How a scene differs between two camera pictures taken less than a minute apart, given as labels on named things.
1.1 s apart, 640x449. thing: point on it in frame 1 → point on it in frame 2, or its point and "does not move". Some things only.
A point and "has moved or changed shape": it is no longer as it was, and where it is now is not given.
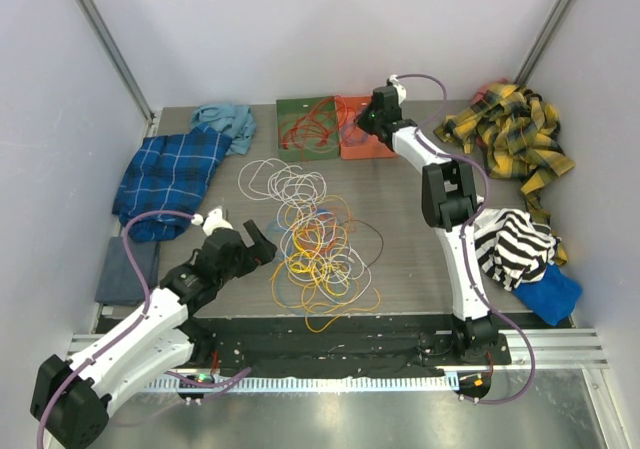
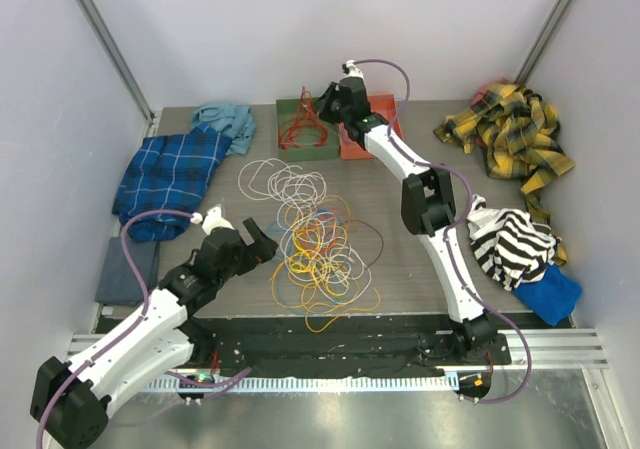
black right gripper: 361,119 → 321,104
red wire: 315,118 has moved or changed shape
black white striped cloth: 511,247 does not move
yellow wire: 315,278 does not move
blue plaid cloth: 168,173 does not move
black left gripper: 263,250 does not move
